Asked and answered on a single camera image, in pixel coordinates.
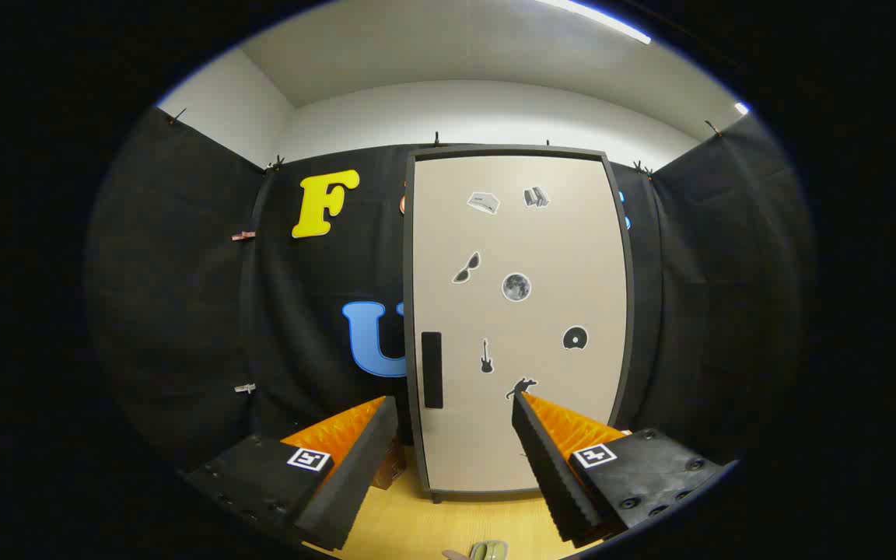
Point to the black backdrop cloth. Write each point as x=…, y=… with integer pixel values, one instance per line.
x=183, y=311

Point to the brown book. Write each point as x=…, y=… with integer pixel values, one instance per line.
x=393, y=467

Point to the long ceiling light strip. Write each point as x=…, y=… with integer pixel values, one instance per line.
x=603, y=19

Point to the dark grey cabinet body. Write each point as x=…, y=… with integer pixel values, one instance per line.
x=408, y=272

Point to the red clothespin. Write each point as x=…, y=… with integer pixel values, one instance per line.
x=243, y=235

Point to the white clothespin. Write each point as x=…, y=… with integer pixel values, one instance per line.
x=245, y=387

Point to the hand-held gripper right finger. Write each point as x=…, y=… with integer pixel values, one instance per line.
x=545, y=459

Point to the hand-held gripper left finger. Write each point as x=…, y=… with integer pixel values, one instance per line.
x=366, y=459

